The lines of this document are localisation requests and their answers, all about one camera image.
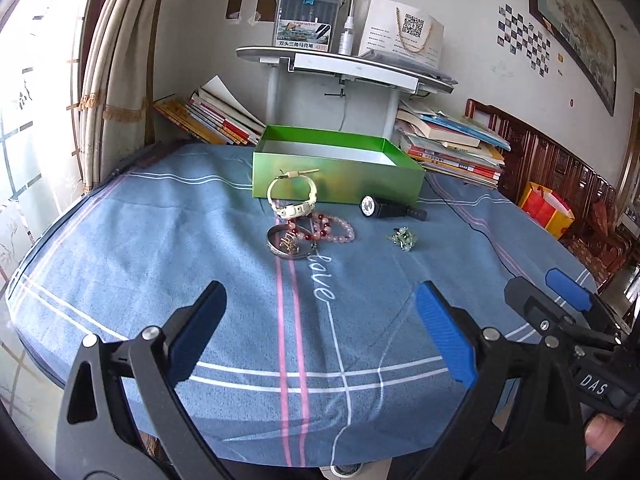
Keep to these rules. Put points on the flat stack of books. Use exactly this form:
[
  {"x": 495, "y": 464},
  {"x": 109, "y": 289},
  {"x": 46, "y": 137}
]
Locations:
[{"x": 450, "y": 147}]

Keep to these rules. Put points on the dark wooden bench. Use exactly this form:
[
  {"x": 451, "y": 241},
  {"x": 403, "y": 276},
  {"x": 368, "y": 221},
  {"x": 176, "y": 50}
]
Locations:
[{"x": 550, "y": 160}]

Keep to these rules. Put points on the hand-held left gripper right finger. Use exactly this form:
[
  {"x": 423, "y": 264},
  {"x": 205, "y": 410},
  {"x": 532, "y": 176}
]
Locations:
[{"x": 445, "y": 335}]

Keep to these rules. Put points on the framed wall picture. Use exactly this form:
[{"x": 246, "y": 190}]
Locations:
[{"x": 575, "y": 20}]

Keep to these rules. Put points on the black wrist watch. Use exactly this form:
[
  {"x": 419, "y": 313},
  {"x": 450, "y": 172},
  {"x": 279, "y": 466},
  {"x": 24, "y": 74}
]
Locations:
[{"x": 387, "y": 208}]

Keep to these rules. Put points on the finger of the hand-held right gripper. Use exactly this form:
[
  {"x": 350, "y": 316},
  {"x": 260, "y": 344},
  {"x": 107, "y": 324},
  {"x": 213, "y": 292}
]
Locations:
[
  {"x": 567, "y": 287},
  {"x": 530, "y": 300}
]

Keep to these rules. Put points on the white wrist watch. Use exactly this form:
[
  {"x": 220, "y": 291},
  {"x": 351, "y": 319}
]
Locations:
[{"x": 292, "y": 209}]

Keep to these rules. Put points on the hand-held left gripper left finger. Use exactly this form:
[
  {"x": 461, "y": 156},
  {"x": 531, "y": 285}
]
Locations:
[{"x": 197, "y": 335}]

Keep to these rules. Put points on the green flower hair clip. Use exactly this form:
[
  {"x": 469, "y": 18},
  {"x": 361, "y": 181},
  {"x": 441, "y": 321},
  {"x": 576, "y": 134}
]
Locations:
[{"x": 402, "y": 238}]

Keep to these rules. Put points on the silver bangle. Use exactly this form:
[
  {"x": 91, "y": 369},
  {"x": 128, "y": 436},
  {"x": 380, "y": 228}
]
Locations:
[{"x": 272, "y": 251}]

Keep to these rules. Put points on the white paper bag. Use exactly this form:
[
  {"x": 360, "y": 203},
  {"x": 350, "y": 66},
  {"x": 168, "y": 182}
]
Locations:
[{"x": 385, "y": 30}]

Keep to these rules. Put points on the grey desk shelf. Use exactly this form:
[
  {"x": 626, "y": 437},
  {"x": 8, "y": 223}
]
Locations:
[{"x": 350, "y": 65}]

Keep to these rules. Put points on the person's right hand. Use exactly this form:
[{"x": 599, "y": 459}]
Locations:
[{"x": 602, "y": 432}]

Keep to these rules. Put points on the blue striped tablecloth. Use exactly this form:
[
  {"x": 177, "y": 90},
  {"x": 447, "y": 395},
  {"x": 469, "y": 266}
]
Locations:
[{"x": 175, "y": 220}]

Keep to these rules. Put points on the leaning pile of books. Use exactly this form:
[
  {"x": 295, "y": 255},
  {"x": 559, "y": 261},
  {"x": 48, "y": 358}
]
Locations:
[{"x": 215, "y": 115}]

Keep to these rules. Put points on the beige curtain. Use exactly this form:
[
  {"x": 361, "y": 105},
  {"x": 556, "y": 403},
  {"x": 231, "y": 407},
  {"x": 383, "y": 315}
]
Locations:
[{"x": 120, "y": 70}]

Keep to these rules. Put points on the green cardboard box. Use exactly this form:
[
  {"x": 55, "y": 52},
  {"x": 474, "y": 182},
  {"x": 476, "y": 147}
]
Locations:
[{"x": 340, "y": 175}]

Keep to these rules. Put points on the white spray bottle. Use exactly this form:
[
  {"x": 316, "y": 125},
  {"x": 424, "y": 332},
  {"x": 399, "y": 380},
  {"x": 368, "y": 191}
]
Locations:
[{"x": 346, "y": 40}]

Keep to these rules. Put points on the grey document pouch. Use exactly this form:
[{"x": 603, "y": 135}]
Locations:
[{"x": 400, "y": 57}]

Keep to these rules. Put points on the window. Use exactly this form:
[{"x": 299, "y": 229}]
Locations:
[{"x": 30, "y": 110}]

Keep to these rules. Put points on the checkered photo wall stickers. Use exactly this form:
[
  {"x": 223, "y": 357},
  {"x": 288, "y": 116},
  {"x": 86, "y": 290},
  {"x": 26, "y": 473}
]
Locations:
[{"x": 530, "y": 40}]

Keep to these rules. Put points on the yellow red gift bag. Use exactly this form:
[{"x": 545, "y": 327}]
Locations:
[{"x": 542, "y": 207}]

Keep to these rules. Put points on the clear marker pen case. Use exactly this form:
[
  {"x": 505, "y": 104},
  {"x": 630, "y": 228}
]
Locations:
[{"x": 307, "y": 20}]

